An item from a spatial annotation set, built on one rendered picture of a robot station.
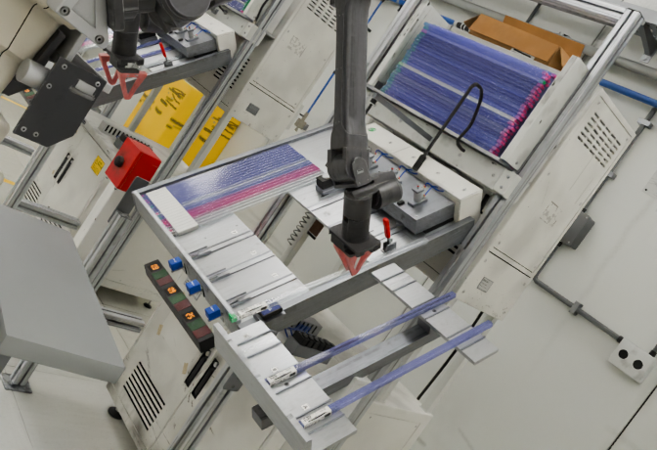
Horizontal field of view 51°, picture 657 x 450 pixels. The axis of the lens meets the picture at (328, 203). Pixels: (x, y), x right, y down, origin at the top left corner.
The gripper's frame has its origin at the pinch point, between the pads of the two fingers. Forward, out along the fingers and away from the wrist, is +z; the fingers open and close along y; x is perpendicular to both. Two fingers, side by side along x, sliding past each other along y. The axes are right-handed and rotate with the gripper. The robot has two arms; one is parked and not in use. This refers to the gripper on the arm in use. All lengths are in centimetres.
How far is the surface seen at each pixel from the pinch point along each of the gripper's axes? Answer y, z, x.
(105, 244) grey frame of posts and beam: 82, 34, 29
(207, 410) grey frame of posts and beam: 8.3, 32.4, 31.9
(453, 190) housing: 17, 5, -47
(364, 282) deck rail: 11.3, 17.4, -13.6
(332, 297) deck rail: 11.5, 18.3, -4.2
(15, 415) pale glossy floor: 69, 73, 66
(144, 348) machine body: 74, 74, 24
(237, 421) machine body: 24, 62, 17
